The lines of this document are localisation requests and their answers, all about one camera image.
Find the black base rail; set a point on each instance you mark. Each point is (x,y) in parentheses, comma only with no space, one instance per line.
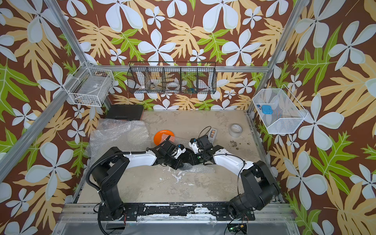
(135,212)

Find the blue small object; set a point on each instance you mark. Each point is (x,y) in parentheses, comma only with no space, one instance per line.
(267,109)

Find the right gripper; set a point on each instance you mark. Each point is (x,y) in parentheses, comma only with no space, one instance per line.
(193,160)

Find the white wire basket right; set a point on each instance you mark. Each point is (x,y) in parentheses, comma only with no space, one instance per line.
(288,112)

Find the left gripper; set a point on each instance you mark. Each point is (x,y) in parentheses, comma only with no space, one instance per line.
(179,160)

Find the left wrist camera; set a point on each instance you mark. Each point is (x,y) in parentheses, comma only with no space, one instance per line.
(180,149)

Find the black wire basket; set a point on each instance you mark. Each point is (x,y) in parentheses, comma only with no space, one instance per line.
(172,77)

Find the black plastic case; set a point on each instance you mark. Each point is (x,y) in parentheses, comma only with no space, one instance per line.
(125,112)

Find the clear tape roll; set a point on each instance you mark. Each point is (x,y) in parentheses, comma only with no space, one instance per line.
(235,130)

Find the white wire basket left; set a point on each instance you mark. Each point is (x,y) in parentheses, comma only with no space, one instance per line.
(89,85)

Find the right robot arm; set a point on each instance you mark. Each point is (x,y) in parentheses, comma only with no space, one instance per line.
(259,185)

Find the bubble wrap pile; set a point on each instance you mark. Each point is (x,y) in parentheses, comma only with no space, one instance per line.
(123,134)

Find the white wire basket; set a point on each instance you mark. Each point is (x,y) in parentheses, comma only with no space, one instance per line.
(89,85)
(288,112)

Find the orange dinner plate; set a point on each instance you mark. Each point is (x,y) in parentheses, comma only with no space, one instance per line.
(161,136)

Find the grey tape dispenser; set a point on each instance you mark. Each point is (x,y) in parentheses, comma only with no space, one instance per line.
(212,135)

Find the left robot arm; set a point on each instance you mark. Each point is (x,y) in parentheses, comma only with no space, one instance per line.
(106,172)

